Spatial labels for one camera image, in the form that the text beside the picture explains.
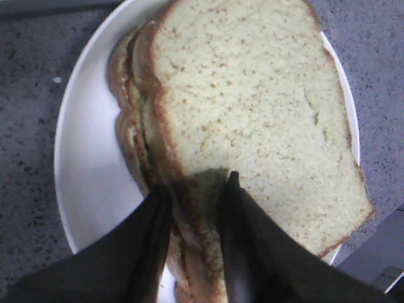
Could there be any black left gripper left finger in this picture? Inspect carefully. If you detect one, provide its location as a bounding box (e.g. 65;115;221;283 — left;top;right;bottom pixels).
5;186;172;302

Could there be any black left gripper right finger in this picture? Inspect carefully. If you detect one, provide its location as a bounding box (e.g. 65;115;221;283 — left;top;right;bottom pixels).
218;172;391;302

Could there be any bread slice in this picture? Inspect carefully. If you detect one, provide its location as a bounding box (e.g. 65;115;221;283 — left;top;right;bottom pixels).
134;1;373;256
107;20;227;302

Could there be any white round plate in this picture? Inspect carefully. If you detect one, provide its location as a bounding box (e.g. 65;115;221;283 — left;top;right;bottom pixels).
53;0;362;303

